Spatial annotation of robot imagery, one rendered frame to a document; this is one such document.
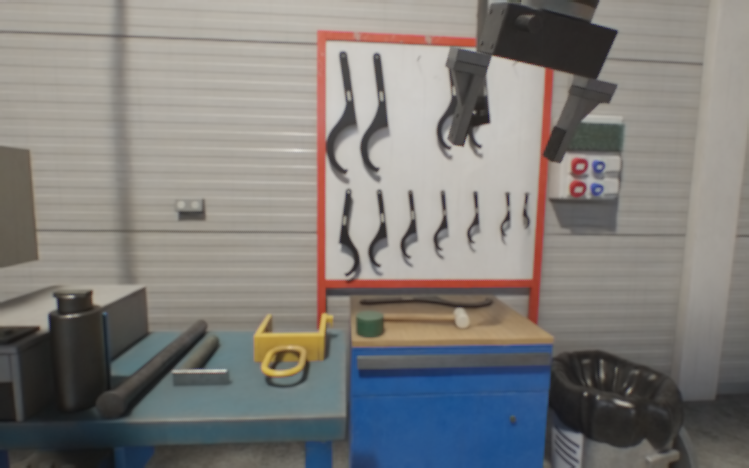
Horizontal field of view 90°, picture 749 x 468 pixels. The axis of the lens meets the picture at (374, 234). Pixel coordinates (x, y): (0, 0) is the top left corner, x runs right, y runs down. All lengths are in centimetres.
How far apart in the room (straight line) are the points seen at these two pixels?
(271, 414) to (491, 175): 213
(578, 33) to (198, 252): 240
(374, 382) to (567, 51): 117
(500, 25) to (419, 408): 126
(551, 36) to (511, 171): 218
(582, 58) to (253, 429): 71
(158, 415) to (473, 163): 218
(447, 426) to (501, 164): 166
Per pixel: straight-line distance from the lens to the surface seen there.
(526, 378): 155
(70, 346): 83
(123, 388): 82
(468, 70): 46
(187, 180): 261
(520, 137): 267
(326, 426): 73
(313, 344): 90
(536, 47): 47
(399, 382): 142
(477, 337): 143
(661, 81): 329
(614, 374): 224
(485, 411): 155
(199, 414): 77
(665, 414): 192
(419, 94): 251
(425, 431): 153
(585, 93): 53
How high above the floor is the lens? 144
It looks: 6 degrees down
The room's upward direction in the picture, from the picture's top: 1 degrees clockwise
